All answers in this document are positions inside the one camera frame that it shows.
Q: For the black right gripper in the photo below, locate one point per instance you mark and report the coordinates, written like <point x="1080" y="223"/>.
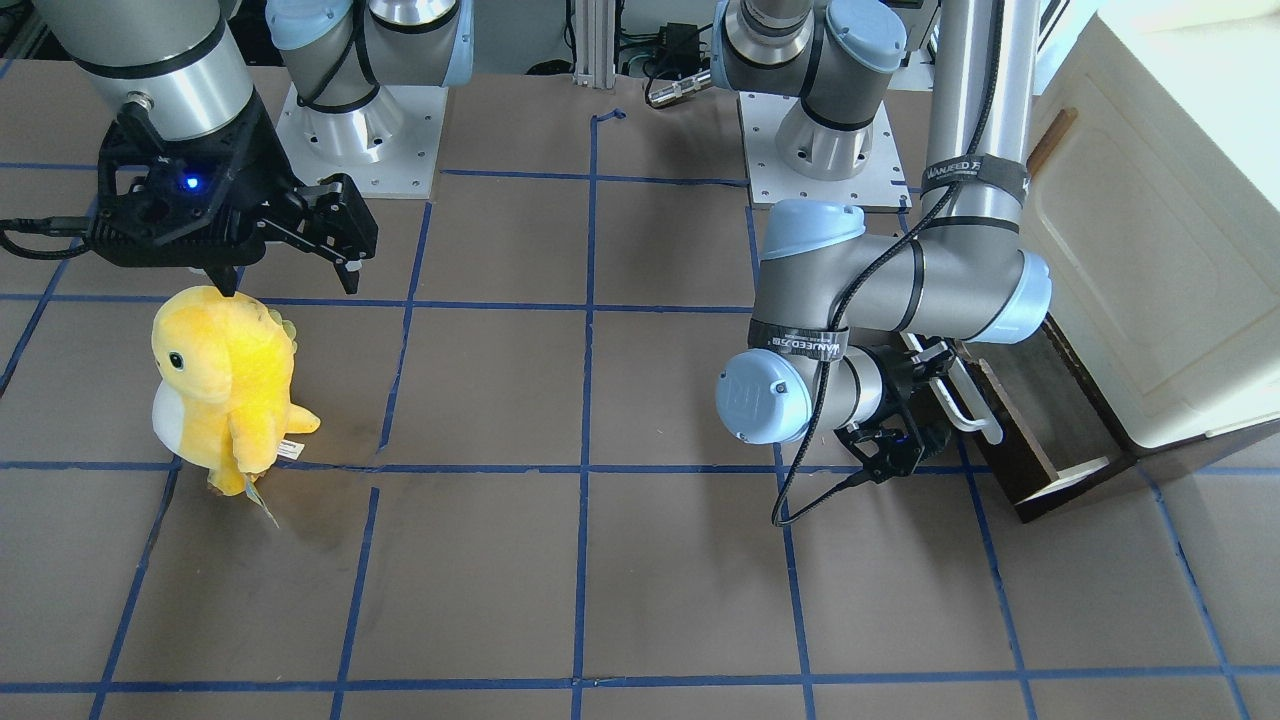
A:
<point x="262" y="158"/>

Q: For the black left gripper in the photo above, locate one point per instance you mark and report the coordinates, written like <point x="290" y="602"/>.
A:
<point x="897" y="385"/>

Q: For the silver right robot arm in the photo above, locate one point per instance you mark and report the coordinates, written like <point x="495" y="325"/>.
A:
<point x="179" y="59"/>

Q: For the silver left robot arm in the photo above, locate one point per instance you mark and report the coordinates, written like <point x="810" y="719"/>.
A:
<point x="955" y="78"/>

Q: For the yellow plush dinosaur toy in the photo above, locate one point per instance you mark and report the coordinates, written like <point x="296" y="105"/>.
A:
<point x="224" y="404"/>

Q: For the wooden stick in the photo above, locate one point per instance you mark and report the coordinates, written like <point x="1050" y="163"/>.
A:
<point x="1051" y="139"/>

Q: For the aluminium frame post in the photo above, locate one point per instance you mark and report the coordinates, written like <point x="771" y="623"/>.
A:
<point x="594" y="25"/>

